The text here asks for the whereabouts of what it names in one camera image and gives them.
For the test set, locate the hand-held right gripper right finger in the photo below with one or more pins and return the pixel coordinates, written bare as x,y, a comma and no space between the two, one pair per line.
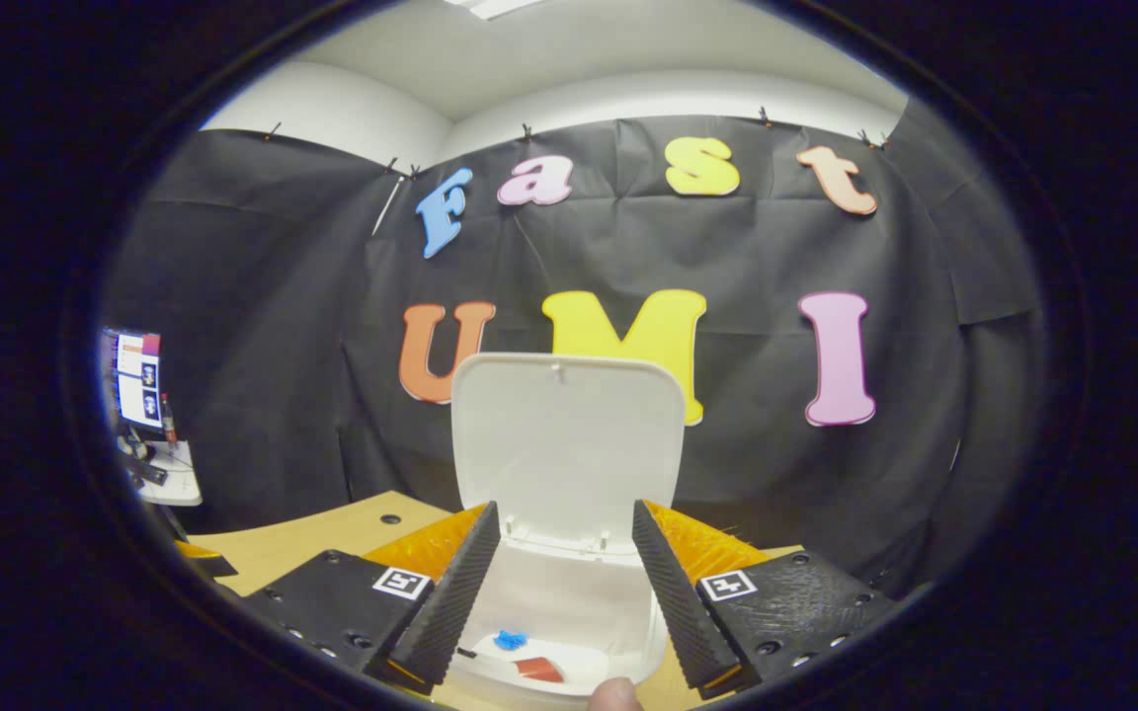
683,602

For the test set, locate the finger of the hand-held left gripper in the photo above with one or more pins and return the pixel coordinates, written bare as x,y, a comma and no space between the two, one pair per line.
205,561

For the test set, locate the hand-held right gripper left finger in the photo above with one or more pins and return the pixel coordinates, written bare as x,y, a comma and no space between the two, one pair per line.
450,602

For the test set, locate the blue paper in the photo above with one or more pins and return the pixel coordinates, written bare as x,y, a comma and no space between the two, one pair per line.
510,640

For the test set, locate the red pop can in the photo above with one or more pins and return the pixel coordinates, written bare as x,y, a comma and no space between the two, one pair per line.
539,671

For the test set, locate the white desktop garbage bin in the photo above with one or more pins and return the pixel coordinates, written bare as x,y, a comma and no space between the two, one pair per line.
569,444

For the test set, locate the wooden desktop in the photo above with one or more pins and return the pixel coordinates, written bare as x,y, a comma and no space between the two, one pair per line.
332,533

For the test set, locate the white side table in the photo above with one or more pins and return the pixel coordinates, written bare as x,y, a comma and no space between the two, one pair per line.
179,479

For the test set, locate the small black device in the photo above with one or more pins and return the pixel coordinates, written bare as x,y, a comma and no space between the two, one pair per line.
149,472

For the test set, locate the small red bottle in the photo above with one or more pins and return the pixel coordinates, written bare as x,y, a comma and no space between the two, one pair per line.
169,420

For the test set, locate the computer monitor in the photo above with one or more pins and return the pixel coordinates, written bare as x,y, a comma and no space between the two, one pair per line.
134,380

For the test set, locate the black backdrop cloth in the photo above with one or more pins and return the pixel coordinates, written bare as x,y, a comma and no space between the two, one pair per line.
263,346

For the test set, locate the long ceiling light panel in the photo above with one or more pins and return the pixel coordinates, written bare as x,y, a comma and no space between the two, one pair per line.
495,7

